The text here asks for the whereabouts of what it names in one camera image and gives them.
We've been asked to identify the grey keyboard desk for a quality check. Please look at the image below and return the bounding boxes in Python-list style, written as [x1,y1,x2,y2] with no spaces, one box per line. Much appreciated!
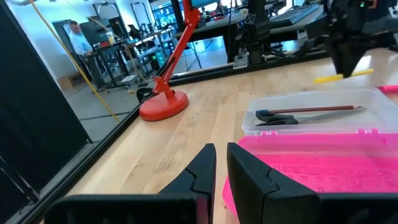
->
[174,6,326,41]

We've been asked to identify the brown wooden pencil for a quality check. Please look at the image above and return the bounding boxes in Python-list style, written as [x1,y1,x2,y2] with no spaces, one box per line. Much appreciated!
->
[267,105,364,114]

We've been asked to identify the coiled black cable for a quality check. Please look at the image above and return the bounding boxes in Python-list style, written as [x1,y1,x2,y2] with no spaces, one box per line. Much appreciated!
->
[136,86,155,103]

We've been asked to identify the red desk lamp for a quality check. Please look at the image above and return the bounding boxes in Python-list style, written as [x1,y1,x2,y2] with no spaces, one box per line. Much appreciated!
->
[138,0,203,122]

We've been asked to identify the yellow cable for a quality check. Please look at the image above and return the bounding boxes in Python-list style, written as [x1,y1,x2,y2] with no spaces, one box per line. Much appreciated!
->
[29,0,121,124]

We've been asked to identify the backlit black keyboard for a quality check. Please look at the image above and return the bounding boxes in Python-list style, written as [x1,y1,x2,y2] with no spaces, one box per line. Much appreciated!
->
[269,3,325,29]

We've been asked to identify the yellow highlighter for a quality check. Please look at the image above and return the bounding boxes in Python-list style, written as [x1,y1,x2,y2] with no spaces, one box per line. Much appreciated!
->
[313,68,374,84]

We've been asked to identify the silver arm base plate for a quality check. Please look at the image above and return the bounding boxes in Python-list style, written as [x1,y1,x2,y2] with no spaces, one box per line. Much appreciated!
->
[232,52,250,70]

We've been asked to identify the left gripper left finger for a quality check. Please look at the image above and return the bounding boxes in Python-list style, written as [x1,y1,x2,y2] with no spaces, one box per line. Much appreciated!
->
[157,142,218,195]

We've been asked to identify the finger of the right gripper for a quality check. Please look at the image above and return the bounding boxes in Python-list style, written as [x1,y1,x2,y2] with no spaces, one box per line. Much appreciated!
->
[329,42,371,79]

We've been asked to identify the person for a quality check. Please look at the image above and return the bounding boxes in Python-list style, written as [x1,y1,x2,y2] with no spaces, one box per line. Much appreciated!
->
[67,20,94,57]

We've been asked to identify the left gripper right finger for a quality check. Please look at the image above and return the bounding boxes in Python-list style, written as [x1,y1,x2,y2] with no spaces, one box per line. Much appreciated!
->
[226,142,321,224]

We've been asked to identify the black upright panel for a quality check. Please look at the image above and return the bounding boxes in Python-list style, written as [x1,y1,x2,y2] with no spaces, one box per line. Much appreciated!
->
[0,0,93,218]

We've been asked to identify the clear plastic box tray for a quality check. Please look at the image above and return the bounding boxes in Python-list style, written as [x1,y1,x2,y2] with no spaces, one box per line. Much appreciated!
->
[241,88,398,136]

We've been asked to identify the cardboard box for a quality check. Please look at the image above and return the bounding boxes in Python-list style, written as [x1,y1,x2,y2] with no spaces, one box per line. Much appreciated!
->
[57,72,85,91]

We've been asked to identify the pink perforated box lid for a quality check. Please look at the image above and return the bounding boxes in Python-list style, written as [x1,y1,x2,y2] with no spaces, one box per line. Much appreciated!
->
[221,128,398,218]

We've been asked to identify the black handled scissors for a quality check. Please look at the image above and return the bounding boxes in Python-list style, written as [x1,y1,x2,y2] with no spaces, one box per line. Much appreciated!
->
[254,107,366,127]

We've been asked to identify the pink highlighter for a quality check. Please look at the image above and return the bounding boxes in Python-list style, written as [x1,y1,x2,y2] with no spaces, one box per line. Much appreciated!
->
[376,84,398,95]

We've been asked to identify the cluttered black workbench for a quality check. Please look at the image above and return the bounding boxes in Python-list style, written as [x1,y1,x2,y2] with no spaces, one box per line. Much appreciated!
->
[90,29,169,91]

